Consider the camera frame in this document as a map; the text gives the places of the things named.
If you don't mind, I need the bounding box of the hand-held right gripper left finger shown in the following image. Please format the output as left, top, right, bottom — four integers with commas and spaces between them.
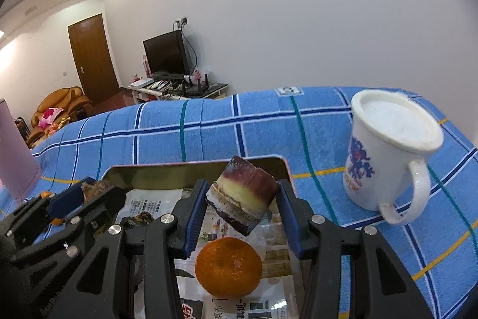
65, 178, 210, 319

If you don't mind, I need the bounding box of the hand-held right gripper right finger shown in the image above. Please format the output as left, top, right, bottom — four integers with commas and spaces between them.
277, 178, 436, 319

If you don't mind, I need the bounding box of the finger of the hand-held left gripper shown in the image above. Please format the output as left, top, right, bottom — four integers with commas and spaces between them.
0, 185, 87, 249
9, 187, 128, 265

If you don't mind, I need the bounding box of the small yellow-green fruit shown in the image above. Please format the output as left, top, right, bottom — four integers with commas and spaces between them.
81, 181, 111, 203

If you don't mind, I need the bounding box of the pink metal tin box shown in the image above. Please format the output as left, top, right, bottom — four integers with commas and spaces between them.
98, 156, 304, 319

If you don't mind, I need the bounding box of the layered cake slice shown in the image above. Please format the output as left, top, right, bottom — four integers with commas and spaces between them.
205, 155, 281, 236

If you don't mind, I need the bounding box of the printed brochure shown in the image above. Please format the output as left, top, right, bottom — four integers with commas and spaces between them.
175, 209, 303, 319

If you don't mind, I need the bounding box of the lilac tumbler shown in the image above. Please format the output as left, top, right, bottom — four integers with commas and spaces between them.
0, 98, 42, 201

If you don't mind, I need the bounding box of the pink floral cushion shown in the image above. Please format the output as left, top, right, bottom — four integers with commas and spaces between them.
39, 107, 64, 129

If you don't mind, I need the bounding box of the white mug with blue print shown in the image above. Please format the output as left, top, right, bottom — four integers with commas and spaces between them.
343, 89, 445, 226

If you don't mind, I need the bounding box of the blue checked blanket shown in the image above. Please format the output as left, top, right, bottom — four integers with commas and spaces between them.
0, 85, 478, 319

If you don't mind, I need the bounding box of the brown leather armchair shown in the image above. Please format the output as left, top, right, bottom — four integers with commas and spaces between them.
27, 86, 93, 149

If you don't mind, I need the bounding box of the black router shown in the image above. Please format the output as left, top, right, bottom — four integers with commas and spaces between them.
185, 72, 212, 95

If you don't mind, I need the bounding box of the white television stand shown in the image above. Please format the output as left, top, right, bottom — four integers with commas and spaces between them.
129, 78, 229, 103

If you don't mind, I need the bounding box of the brown wooden door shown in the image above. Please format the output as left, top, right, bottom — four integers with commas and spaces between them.
68, 13, 120, 106

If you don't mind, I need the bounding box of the black television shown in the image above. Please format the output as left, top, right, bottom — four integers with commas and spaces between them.
143, 30, 191, 75

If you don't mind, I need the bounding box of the black power cable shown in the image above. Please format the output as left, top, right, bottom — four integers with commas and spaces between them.
183, 28, 198, 75

